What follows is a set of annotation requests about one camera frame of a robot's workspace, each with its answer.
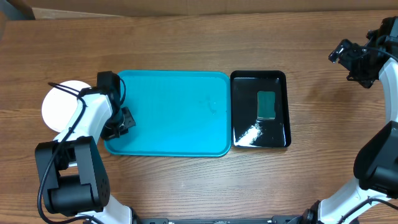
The teal plastic tray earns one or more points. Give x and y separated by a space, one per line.
177 114

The cardboard sheet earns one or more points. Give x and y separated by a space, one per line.
207 7

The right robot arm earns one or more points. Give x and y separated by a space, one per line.
375 166

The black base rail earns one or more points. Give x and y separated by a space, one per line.
277 219

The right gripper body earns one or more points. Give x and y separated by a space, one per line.
360 69

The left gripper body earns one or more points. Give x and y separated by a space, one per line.
117 123

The white plate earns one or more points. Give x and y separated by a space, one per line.
57 109

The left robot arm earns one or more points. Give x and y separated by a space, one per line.
73 179

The green sponge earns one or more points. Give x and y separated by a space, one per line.
266 105

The black plastic tray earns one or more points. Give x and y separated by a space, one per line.
247 129

